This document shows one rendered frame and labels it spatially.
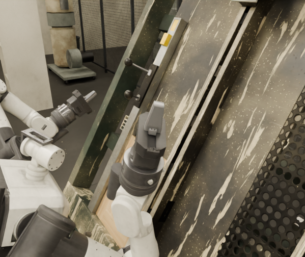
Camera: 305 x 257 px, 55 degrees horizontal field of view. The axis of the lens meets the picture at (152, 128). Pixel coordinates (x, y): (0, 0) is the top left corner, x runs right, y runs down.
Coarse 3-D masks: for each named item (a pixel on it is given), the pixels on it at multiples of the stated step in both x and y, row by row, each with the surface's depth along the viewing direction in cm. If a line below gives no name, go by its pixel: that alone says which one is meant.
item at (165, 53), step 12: (180, 24) 124; (180, 36) 126; (168, 48) 125; (156, 60) 128; (168, 60) 127; (156, 72) 126; (156, 84) 128; (132, 108) 132; (144, 108) 130; (132, 120) 130; (132, 132) 131; (120, 144) 132; (120, 156) 132; (108, 168) 134; (108, 180) 133; (96, 192) 136; (96, 204) 135
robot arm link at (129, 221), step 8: (120, 200) 63; (128, 200) 63; (112, 208) 65; (120, 208) 64; (128, 208) 63; (136, 208) 64; (120, 216) 65; (128, 216) 64; (136, 216) 64; (144, 216) 74; (120, 224) 67; (128, 224) 65; (136, 224) 65; (144, 224) 71; (152, 224) 72; (120, 232) 68; (128, 232) 67; (136, 232) 66; (144, 232) 68
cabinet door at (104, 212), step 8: (128, 144) 131; (120, 160) 132; (104, 200) 133; (112, 200) 130; (104, 208) 132; (104, 216) 131; (112, 216) 127; (104, 224) 129; (112, 224) 125; (112, 232) 124; (120, 240) 119
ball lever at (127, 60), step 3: (126, 60) 124; (129, 60) 124; (126, 63) 124; (129, 63) 124; (132, 63) 125; (129, 66) 125; (135, 66) 126; (138, 66) 126; (141, 69) 127; (144, 69) 126; (150, 69) 127; (147, 72) 127; (150, 72) 126
